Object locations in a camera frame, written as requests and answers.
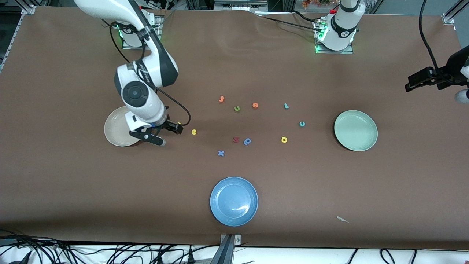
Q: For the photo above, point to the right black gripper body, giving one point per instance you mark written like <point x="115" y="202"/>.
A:
<point x="165" y="124"/>

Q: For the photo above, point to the white paper scrap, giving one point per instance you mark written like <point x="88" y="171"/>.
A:
<point x="342" y="219"/>

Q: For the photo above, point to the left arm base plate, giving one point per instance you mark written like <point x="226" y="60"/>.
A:
<point x="322" y="52"/>

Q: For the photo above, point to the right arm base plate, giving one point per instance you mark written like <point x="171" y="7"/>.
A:
<point x="126" y="46"/>

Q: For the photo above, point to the beige brown plate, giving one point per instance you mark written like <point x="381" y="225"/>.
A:
<point x="115" y="128"/>

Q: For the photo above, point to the silver metal bracket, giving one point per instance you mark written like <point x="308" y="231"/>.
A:
<point x="236" y="239"/>

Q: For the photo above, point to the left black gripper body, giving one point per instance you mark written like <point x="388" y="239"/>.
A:
<point x="451" y="72"/>

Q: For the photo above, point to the blue foam letter p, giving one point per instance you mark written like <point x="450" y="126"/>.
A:
<point x="247" y="141"/>

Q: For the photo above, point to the blue plate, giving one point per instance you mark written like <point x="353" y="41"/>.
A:
<point x="234" y="201"/>

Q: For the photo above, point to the brown table cover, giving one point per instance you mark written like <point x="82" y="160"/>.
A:
<point x="234" y="55"/>

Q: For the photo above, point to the aluminium frame profile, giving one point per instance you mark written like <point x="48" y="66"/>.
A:
<point x="28" y="10"/>
<point x="447" y="18"/>

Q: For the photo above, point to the grey metal box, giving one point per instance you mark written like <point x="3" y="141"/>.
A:
<point x="238" y="5"/>

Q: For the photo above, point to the dark grey pole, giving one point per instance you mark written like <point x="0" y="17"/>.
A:
<point x="224" y="255"/>

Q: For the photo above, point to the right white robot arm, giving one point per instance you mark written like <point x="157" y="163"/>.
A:
<point x="135" y="93"/>

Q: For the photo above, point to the green plate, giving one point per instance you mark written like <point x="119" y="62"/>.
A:
<point x="355" y="130"/>

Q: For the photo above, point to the orange dried flowers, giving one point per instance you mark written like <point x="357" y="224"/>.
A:
<point x="311" y="3"/>

